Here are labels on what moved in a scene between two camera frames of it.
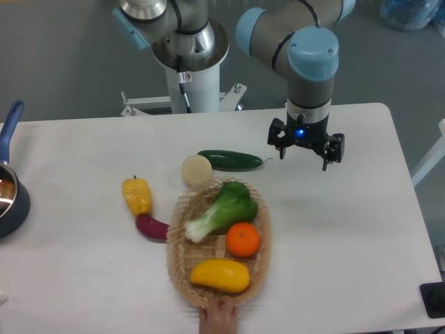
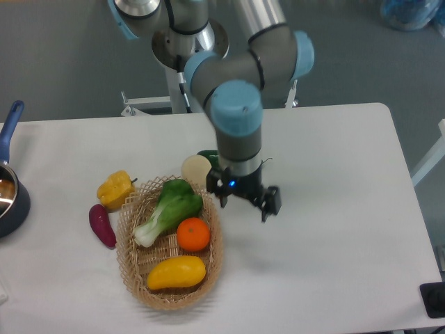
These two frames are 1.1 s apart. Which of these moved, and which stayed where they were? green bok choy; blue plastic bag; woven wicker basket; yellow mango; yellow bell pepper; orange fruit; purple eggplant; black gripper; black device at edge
Moved: yellow bell pepper; purple eggplant; orange fruit; yellow mango; black gripper; woven wicker basket; green bok choy
Stayed: blue plastic bag; black device at edge
